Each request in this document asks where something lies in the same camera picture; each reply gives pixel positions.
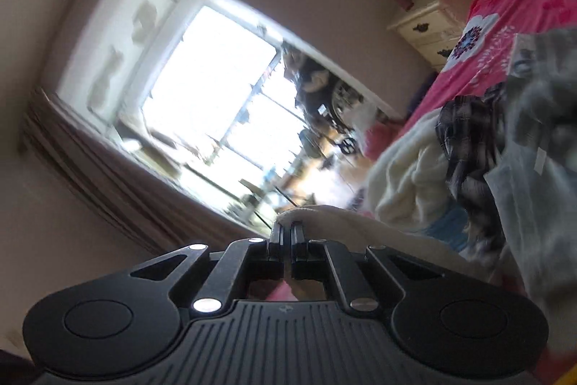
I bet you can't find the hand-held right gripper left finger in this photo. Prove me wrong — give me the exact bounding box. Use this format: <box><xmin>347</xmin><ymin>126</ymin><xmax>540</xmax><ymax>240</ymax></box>
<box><xmin>130</xmin><ymin>220</ymin><xmax>286</xmax><ymax>316</ymax></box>

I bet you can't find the beige curtain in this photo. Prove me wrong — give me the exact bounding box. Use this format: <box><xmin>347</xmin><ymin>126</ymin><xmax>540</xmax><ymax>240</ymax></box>
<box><xmin>22</xmin><ymin>89</ymin><xmax>253</xmax><ymax>250</ymax></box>

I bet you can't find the blue garment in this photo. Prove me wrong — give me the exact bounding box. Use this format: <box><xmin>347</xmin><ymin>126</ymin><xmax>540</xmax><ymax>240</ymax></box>
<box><xmin>419</xmin><ymin>205</ymin><xmax>470</xmax><ymax>250</ymax></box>

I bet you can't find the dark plaid shirt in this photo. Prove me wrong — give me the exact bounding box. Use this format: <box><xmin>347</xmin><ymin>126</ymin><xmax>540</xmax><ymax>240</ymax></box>
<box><xmin>435</xmin><ymin>83</ymin><xmax>510</xmax><ymax>259</ymax></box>

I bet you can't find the white sweatshirt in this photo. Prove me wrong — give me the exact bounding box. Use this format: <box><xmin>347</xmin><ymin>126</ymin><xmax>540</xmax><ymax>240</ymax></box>
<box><xmin>275</xmin><ymin>205</ymin><xmax>528</xmax><ymax>305</ymax></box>

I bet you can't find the wheelchair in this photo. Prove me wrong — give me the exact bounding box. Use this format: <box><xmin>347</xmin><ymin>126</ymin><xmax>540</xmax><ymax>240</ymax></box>
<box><xmin>284</xmin><ymin>51</ymin><xmax>379</xmax><ymax>160</ymax></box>

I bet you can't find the large bright window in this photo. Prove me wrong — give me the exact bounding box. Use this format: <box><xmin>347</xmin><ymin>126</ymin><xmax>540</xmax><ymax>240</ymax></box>
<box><xmin>58</xmin><ymin>0</ymin><xmax>397</xmax><ymax>228</ymax></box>

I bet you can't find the pink floral blanket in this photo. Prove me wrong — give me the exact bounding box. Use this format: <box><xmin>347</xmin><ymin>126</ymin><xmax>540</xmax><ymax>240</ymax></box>
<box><xmin>356</xmin><ymin>0</ymin><xmax>577</xmax><ymax>228</ymax></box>

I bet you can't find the light grey garment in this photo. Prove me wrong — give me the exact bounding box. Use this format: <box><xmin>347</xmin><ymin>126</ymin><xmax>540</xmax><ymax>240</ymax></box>
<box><xmin>484</xmin><ymin>29</ymin><xmax>577</xmax><ymax>323</ymax></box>

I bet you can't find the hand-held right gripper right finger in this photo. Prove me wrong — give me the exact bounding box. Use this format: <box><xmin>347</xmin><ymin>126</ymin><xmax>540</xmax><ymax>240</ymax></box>
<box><xmin>291</xmin><ymin>220</ymin><xmax>447</xmax><ymax>316</ymax></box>

